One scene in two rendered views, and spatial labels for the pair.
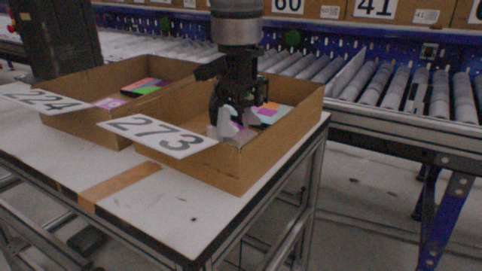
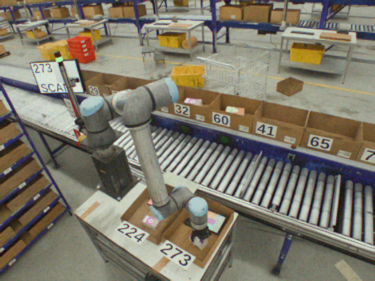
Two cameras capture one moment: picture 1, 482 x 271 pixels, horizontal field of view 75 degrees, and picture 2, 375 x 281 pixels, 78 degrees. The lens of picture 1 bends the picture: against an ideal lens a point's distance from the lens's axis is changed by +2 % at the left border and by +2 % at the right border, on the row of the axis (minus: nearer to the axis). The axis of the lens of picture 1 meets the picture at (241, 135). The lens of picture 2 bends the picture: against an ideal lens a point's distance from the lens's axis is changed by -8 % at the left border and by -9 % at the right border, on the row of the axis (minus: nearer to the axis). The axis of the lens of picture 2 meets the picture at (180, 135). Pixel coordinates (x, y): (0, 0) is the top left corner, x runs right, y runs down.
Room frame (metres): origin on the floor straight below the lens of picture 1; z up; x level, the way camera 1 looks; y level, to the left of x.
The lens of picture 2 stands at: (-0.19, -0.01, 2.15)
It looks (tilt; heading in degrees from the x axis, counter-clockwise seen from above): 37 degrees down; 5
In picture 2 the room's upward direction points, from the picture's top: 6 degrees counter-clockwise
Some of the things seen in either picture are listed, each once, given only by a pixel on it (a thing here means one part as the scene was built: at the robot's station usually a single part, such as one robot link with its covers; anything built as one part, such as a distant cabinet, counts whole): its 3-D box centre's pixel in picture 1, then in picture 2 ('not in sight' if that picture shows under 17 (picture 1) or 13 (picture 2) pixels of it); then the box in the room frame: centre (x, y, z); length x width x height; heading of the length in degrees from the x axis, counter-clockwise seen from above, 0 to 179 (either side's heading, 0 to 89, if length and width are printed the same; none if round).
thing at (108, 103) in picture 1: (115, 112); (151, 223); (0.72, 0.32, 0.78); 0.10 x 0.06 x 0.05; 63
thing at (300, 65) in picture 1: (291, 72); (224, 168); (1.23, -0.21, 0.72); 0.52 x 0.05 x 0.05; 150
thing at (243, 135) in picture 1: (231, 138); (198, 240); (0.59, 0.02, 0.78); 0.10 x 0.06 x 0.05; 46
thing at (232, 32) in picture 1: (238, 29); (199, 220); (0.58, 0.01, 1.01); 0.10 x 0.09 x 0.05; 136
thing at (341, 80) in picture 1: (351, 71); (252, 173); (1.12, -0.41, 0.76); 0.46 x 0.01 x 0.09; 150
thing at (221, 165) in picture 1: (236, 115); (199, 228); (0.66, 0.01, 0.80); 0.38 x 0.28 x 0.10; 146
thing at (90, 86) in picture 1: (135, 92); (155, 209); (0.81, 0.29, 0.80); 0.38 x 0.28 x 0.10; 150
